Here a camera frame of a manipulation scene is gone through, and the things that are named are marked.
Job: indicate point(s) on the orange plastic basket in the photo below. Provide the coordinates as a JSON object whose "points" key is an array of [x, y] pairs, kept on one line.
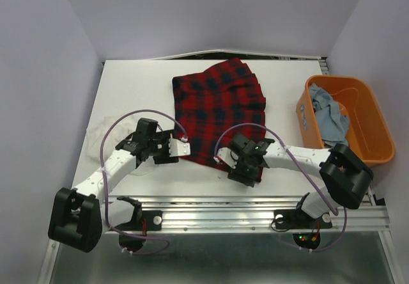
{"points": [[368, 135]]}

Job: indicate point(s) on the red black plaid skirt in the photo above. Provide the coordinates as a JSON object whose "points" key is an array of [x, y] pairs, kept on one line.
{"points": [[217, 103]]}

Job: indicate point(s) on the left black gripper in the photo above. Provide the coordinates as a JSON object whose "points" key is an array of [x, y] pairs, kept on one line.
{"points": [[165, 158]]}

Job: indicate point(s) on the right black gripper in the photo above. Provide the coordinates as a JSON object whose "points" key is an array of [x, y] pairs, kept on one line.
{"points": [[236, 174]]}

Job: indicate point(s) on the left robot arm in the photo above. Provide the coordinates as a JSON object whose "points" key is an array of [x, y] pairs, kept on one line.
{"points": [[82, 214]]}

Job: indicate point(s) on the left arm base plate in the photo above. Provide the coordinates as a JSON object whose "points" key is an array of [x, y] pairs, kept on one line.
{"points": [[153, 221]]}

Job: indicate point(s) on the light blue skirt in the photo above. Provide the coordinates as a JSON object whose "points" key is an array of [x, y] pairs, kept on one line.
{"points": [[333, 125]]}

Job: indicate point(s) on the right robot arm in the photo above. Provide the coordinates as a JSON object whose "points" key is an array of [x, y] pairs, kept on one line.
{"points": [[345, 176]]}

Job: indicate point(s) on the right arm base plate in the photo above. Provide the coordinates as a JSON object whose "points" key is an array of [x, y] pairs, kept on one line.
{"points": [[286, 219]]}

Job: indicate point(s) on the aluminium frame rail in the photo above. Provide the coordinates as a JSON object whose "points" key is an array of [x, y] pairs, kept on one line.
{"points": [[235, 214]]}

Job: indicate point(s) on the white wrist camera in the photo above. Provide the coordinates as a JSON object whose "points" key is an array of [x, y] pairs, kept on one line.
{"points": [[226, 156], [179, 148]]}

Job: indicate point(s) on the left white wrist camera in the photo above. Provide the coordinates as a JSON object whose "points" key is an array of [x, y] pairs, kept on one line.
{"points": [[179, 148]]}

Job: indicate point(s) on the white skirt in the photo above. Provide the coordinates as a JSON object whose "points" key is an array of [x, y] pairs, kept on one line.
{"points": [[95, 134]]}

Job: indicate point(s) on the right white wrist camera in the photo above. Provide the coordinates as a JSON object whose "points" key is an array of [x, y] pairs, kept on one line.
{"points": [[226, 156]]}

